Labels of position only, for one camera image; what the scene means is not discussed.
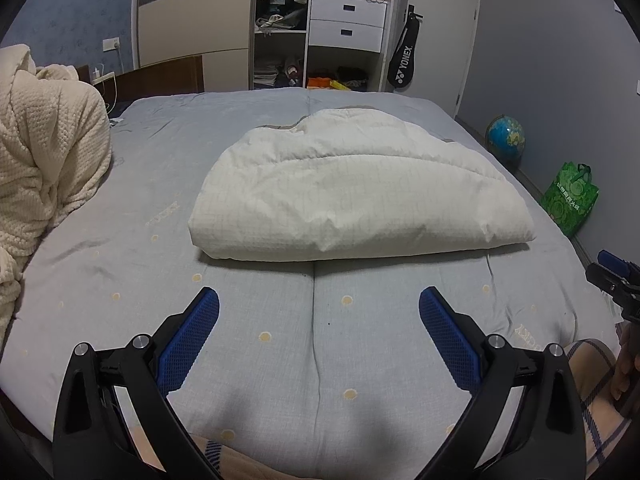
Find bed with grey sheet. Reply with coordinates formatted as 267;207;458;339
0;86;626;461

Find wooden headboard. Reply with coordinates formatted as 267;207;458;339
75;55;205;111

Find person's plaid pajama pants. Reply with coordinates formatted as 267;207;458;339
125;339;636;480

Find white drawer unit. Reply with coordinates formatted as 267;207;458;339
305;0;388;53

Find white door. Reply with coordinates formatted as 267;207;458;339
400;0;483;121

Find green shopping bag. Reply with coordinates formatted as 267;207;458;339
540;161;600;238

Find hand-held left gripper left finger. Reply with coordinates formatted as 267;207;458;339
52;286;221;480

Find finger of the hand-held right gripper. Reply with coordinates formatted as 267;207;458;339
597;249;640;281
585;262;632;307

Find folded items on wardrobe floor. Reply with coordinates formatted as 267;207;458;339
253;57;371;92

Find blue globe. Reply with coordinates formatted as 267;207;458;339
486;115;527;168

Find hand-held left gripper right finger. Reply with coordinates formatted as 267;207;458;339
418;286;587;480

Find cream knit blanket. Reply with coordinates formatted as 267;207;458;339
0;44;113;321

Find person's right hand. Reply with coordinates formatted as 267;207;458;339
612;332;640;412

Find wardrobe with sliding doors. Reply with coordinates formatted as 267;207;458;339
131;0;406;95

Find white duvet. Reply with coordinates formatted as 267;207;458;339
188;105;537;263

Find black racket bag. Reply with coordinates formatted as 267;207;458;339
386;12;425;92

